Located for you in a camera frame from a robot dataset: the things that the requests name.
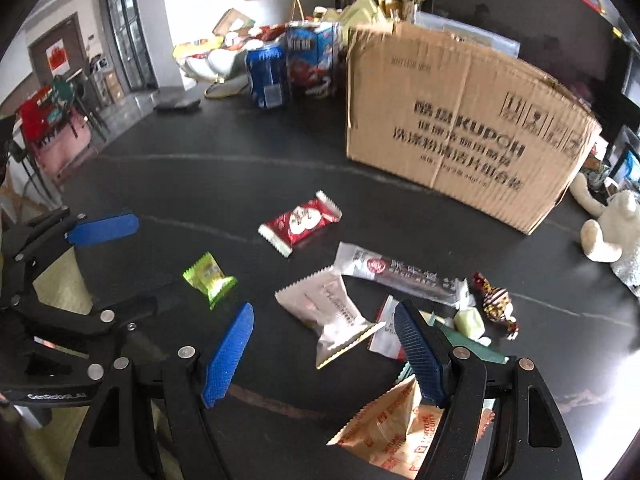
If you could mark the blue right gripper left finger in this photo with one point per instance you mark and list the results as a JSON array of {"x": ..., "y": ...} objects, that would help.
[{"x": 221, "y": 368}]

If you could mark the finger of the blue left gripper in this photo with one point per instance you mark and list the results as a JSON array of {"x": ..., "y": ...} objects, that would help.
[
  {"x": 138, "y": 308},
  {"x": 103, "y": 230}
]

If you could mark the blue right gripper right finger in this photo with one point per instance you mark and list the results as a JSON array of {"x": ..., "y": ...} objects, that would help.
[{"x": 427, "y": 351}]

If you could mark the cheese snack packet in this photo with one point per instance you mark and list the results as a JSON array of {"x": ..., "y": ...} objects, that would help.
[{"x": 385, "y": 341}]

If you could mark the dark green snack packet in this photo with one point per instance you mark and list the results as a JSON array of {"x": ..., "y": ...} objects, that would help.
[{"x": 457, "y": 340}]

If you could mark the orange biscuit packet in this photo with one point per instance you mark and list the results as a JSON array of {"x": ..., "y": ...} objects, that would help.
[{"x": 394, "y": 431}]

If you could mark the pale green candy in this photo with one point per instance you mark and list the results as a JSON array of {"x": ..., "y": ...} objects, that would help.
[{"x": 470, "y": 323}]

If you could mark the green candy packet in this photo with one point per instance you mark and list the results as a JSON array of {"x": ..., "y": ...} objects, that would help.
[{"x": 206, "y": 276}]

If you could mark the striped candy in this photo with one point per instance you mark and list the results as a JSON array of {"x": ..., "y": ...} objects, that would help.
[{"x": 497, "y": 305}]

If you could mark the long dark snack bar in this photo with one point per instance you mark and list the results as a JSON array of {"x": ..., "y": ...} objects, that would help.
[{"x": 357, "y": 262}]

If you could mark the red white candy wrapper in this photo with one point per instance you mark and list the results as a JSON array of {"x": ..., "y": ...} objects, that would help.
[{"x": 290, "y": 228}]

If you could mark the dining chair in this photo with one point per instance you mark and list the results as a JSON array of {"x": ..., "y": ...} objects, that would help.
[{"x": 70, "y": 96}]

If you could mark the black remote control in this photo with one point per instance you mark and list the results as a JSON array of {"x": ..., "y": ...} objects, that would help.
[{"x": 182, "y": 105}]

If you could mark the white lower snack bowl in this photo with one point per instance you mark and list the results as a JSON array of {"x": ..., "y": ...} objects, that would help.
[{"x": 208, "y": 60}]

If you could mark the white plush sheep toy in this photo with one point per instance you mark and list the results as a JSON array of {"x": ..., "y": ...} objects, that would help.
[{"x": 611, "y": 236}]

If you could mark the black glass door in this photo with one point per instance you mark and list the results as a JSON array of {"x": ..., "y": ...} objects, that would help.
[{"x": 132, "y": 51}]

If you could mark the blue soda can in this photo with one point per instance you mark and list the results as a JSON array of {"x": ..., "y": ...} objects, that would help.
[{"x": 268, "y": 75}]

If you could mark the brown cardboard box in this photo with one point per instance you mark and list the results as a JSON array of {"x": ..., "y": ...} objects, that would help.
[{"x": 488, "y": 130}]

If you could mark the dark tray with items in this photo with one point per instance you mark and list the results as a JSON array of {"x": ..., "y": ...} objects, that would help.
[{"x": 595, "y": 171}]

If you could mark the blue candy box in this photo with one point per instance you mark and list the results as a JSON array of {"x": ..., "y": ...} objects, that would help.
[{"x": 311, "y": 52}]

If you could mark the yellow mountain tissue holder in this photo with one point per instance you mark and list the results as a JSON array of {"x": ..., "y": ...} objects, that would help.
[{"x": 359, "y": 12}]

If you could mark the black television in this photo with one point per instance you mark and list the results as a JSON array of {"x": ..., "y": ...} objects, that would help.
[{"x": 567, "y": 39}]

